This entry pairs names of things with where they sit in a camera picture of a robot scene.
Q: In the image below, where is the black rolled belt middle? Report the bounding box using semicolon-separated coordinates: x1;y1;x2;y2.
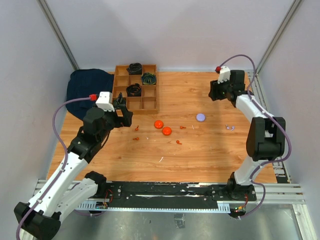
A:
126;83;142;97

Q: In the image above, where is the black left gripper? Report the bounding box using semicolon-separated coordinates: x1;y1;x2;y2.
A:
97;103;133;142

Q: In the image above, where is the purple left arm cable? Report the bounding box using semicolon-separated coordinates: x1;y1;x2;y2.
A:
15;94;98;240

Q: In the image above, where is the black rolled belt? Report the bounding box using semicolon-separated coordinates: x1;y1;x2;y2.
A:
126;62;143;75
126;83;142;97

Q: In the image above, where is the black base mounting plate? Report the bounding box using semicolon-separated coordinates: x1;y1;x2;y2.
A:
77;180;258;211

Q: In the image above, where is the dark blue cloth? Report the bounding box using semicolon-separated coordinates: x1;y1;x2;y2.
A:
66;68;114;120

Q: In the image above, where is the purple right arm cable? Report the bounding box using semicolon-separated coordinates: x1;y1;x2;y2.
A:
216;54;293;221

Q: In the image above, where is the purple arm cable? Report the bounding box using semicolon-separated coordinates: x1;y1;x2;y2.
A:
15;94;98;240
216;54;293;221

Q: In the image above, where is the dark green rolled belt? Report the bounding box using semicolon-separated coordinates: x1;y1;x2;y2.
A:
141;72;157;85

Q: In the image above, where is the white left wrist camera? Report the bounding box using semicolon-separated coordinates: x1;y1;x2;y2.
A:
95;91;115;112

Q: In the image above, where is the orange charging case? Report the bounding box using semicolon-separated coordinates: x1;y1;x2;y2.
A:
154;120;164;129
162;126;172;136

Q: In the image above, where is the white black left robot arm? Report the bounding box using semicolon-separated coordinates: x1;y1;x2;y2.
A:
14;91;133;240

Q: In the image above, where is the black rolled belt top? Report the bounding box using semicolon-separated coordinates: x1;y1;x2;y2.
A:
126;62;143;75

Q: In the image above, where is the wooden compartment tray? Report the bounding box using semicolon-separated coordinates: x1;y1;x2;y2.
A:
112;63;159;115

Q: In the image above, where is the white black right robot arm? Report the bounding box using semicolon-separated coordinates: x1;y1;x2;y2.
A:
208;66;286;201

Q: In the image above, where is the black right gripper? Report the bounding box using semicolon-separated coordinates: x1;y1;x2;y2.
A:
208;76;233;101

